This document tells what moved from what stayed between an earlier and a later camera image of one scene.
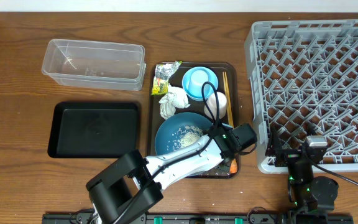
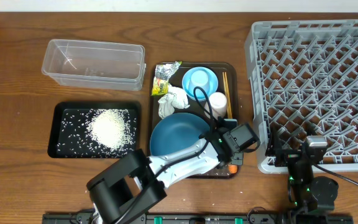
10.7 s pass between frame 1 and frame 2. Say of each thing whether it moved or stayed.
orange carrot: stayed
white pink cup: stayed
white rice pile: moved
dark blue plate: stayed
